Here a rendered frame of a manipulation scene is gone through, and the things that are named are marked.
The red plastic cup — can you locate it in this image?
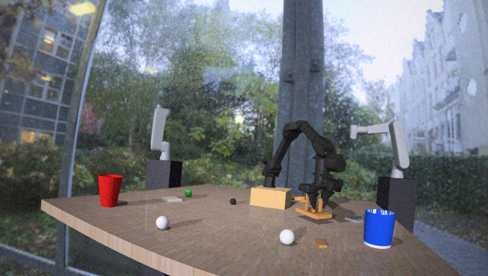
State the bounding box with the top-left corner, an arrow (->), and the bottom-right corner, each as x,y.
98,174 -> 123,208

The blue mug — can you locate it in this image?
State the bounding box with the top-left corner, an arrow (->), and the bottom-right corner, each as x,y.
363,209 -> 396,249

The white ball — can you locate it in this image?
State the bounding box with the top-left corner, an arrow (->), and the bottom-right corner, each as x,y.
279,229 -> 295,244
156,216 -> 169,229

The white square tile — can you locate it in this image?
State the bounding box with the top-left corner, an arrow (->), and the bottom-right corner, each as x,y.
161,196 -> 182,202

